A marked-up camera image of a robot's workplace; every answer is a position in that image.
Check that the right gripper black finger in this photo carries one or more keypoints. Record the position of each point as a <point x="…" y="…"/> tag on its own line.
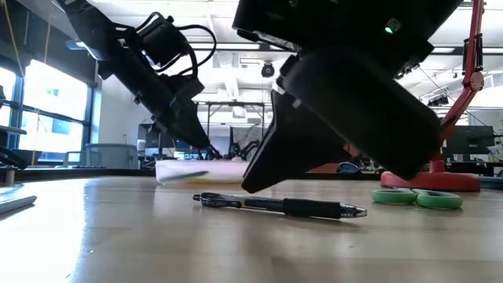
<point x="291" y="149"/>

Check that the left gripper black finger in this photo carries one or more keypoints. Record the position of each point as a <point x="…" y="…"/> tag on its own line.
<point x="192" y="133"/>

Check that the black pen with rubber grip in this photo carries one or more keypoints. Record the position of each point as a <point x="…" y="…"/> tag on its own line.
<point x="306" y="207"/>

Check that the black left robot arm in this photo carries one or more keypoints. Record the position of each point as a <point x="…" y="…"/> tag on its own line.
<point x="102" y="35"/>

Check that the white translucent plastic box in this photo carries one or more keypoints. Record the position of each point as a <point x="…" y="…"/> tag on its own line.
<point x="220" y="167"/>

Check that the dark computer monitor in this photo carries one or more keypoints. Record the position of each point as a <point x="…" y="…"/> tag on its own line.
<point x="151" y="137"/>

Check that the orange partition panel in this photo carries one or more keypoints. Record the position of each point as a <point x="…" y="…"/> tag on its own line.
<point x="322" y="168"/>

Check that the blue chair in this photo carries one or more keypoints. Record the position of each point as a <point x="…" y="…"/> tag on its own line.
<point x="347" y="168"/>

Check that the grey cabinet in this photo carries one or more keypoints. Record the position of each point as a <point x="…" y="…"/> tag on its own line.
<point x="112" y="157"/>

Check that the long ceiling light bar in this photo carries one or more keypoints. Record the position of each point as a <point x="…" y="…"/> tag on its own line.
<point x="236" y="46"/>

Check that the dark far counter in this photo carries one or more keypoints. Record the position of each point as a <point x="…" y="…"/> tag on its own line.
<point x="78" y="173"/>

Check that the large bright window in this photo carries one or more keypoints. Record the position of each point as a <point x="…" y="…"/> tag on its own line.
<point x="55" y="90"/>

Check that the dark wide monitor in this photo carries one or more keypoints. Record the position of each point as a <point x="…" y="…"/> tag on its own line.
<point x="471" y="139"/>

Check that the red desk lamp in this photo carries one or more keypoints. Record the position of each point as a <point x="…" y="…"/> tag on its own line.
<point x="452" y="182"/>

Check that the blue bin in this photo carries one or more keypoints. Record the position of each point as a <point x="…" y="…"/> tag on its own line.
<point x="491" y="183"/>

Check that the narrow bright window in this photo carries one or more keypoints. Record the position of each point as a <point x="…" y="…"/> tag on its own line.
<point x="6" y="94"/>

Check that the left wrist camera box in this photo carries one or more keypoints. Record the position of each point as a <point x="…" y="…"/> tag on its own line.
<point x="186" y="86"/>

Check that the black workstation frame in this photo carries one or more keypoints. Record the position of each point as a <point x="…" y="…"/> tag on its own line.
<point x="236" y="103"/>

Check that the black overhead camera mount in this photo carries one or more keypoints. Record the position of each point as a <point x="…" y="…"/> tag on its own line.
<point x="404" y="70"/>

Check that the black ceiling camera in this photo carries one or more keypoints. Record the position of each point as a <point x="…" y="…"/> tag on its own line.
<point x="267" y="70"/>

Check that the black equipment bracket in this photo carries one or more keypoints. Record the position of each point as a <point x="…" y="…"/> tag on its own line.
<point x="12" y="157"/>

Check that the short metal post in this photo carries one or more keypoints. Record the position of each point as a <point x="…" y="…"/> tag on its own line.
<point x="10" y="177"/>

